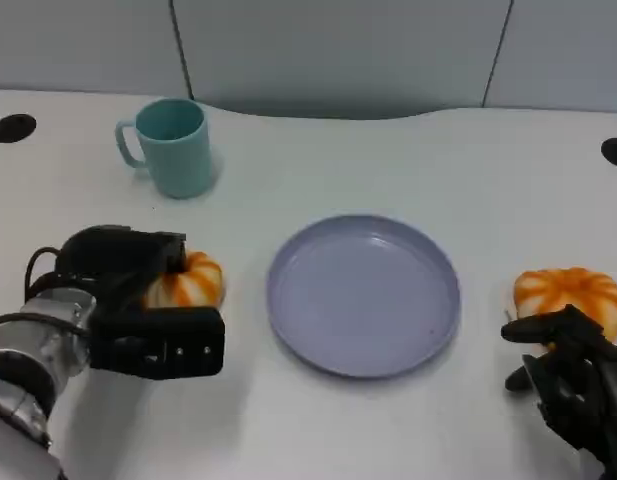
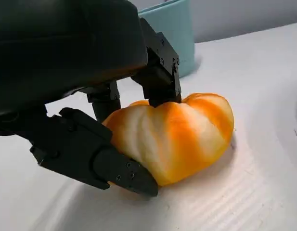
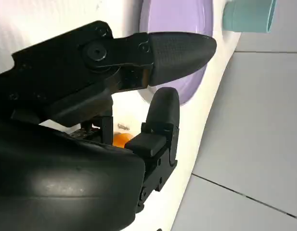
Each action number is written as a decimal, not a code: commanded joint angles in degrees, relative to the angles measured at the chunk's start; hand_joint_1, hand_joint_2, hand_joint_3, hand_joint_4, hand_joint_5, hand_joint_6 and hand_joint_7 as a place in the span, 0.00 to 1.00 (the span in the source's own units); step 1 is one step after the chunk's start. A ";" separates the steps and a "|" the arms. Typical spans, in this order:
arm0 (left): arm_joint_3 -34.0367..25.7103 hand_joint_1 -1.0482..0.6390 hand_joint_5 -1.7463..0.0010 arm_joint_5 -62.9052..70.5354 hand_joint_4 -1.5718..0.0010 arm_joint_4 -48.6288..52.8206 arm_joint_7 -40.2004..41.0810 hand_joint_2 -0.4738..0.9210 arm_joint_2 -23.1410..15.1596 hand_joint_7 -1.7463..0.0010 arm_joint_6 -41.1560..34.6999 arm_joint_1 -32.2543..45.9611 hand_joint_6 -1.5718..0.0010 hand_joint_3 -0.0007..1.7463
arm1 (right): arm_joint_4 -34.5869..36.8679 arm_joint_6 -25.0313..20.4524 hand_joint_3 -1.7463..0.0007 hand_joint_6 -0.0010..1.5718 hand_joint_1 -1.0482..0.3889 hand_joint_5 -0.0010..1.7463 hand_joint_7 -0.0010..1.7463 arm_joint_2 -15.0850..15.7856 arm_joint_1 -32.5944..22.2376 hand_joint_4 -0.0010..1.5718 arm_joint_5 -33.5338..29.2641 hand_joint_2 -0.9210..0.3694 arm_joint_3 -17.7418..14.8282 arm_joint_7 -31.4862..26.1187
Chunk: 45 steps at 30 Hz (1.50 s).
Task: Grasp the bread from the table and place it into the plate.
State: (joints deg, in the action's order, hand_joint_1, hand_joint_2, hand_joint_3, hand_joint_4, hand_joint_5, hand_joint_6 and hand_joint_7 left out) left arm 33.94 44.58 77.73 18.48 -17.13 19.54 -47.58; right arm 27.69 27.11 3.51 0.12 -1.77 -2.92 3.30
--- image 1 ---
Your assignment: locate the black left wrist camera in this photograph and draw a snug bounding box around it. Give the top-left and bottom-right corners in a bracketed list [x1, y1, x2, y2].
[90, 306, 227, 382]

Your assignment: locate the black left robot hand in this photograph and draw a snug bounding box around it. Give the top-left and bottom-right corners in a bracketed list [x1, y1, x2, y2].
[54, 224, 188, 315]

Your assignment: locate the grey partition panel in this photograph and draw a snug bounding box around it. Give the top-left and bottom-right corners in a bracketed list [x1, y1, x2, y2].
[171, 0, 513, 121]
[0, 0, 194, 100]
[485, 0, 617, 115]

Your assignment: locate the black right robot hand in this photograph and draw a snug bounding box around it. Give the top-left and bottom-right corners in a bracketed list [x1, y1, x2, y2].
[501, 303, 617, 480]

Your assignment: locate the black thin arm cable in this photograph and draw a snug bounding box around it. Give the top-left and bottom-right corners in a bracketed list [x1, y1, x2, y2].
[0, 313, 92, 338]

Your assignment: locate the orange and white bread roll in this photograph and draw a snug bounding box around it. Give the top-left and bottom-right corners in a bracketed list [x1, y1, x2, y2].
[140, 251, 225, 309]
[512, 267, 617, 347]

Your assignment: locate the lilac plate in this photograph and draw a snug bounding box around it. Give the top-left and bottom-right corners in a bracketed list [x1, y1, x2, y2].
[266, 213, 462, 380]

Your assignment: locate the pale green mug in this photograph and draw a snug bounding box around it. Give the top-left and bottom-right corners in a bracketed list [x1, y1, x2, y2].
[114, 97, 212, 200]

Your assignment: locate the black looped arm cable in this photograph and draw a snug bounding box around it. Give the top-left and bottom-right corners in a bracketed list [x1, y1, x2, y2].
[24, 246, 64, 302]

